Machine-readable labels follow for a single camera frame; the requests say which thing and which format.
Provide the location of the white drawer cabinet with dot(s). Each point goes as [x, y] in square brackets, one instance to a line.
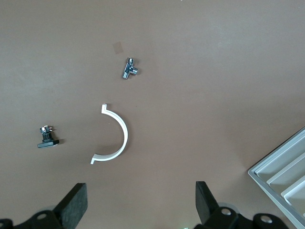
[264, 187]

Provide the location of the white lowest drawer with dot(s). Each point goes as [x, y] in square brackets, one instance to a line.
[281, 162]

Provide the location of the white highest drawer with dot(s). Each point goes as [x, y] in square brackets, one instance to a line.
[299, 194]

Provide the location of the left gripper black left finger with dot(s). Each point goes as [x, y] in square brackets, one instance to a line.
[71, 205]

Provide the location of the black square-cap push button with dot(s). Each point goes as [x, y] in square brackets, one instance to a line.
[47, 143]

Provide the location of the small metal switch part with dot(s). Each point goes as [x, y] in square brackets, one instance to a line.
[129, 68]

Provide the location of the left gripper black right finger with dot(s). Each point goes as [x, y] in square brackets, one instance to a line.
[206, 205]

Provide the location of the white middle drawer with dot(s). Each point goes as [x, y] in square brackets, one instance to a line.
[290, 177]

